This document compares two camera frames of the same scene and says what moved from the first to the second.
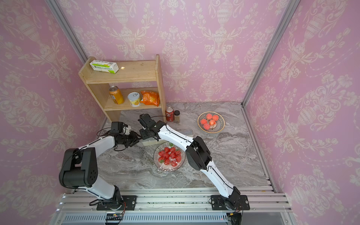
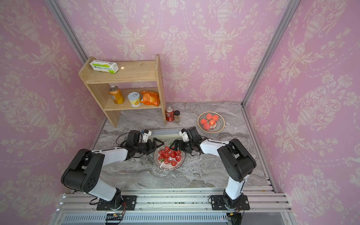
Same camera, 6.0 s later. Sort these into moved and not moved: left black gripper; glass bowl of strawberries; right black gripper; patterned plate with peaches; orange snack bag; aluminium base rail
Moved: right black gripper; left black gripper
Not moved: orange snack bag; glass bowl of strawberries; aluminium base rail; patterned plate with peaches
